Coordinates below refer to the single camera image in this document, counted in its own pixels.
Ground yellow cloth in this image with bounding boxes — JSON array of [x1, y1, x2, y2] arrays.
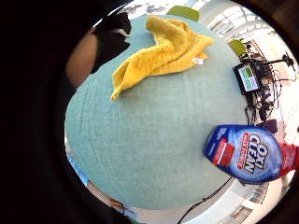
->
[[110, 14, 215, 103]]

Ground green chair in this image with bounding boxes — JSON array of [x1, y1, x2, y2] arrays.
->
[[166, 5, 201, 22], [229, 38, 248, 58]]

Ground small monitor screen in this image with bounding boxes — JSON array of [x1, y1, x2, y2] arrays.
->
[[233, 63, 262, 95]]

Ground blue detergent bottle red cap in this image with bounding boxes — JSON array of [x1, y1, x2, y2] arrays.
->
[[202, 124, 299, 185]]

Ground black camera stand rig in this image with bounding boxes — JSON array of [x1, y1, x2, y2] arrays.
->
[[239, 38, 297, 134]]

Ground black cable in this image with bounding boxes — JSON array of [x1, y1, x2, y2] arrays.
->
[[177, 176, 234, 224]]

